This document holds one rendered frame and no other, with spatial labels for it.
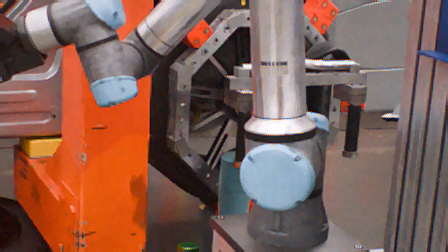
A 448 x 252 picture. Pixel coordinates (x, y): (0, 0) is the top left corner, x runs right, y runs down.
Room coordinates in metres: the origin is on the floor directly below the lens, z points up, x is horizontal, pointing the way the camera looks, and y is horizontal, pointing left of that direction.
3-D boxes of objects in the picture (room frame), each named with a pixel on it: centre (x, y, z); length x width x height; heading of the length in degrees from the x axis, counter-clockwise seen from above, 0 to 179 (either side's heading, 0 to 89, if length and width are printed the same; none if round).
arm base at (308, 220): (1.42, -0.13, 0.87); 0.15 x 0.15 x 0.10
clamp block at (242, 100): (2.05, -0.04, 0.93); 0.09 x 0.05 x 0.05; 27
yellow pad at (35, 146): (2.29, 0.51, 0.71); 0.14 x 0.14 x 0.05; 27
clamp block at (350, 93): (2.21, -0.34, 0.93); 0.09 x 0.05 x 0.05; 27
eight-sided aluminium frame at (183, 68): (2.32, -0.10, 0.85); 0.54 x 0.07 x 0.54; 117
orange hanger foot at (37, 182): (2.14, 0.43, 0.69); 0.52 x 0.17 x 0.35; 27
